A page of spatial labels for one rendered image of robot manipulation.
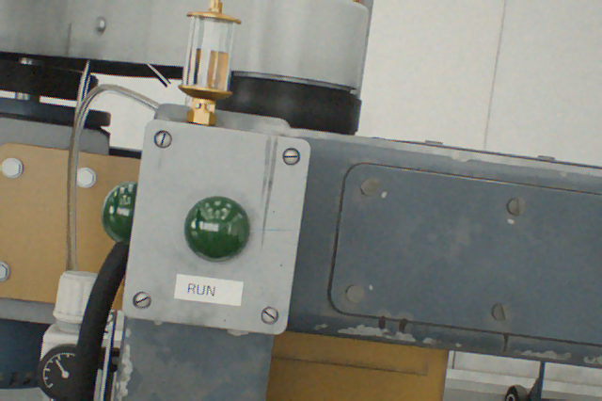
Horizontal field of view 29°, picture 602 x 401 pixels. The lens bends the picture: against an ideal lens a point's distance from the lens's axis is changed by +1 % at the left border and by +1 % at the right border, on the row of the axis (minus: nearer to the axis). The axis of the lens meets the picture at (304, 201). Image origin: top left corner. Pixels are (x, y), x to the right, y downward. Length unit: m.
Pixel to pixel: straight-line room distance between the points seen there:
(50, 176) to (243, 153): 0.45
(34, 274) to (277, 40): 0.36
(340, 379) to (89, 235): 0.24
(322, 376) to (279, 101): 0.28
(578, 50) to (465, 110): 0.65
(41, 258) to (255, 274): 0.45
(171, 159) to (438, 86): 5.37
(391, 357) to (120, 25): 0.30
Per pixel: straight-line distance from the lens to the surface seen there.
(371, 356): 0.83
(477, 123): 5.92
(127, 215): 0.53
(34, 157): 0.95
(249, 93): 0.69
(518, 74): 5.98
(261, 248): 0.52
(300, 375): 0.88
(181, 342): 0.57
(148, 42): 0.77
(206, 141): 0.52
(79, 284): 0.78
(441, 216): 0.58
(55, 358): 0.78
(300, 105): 0.68
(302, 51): 0.68
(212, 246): 0.50
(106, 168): 0.94
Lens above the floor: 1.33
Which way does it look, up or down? 3 degrees down
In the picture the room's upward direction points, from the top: 8 degrees clockwise
